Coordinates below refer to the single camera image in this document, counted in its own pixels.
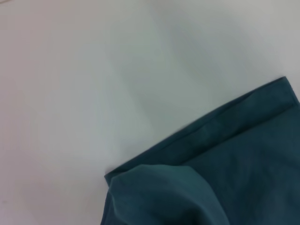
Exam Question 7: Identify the teal t-shirt with beige letters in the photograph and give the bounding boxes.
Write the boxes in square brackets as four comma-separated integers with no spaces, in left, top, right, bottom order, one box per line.
[100,75,300,225]

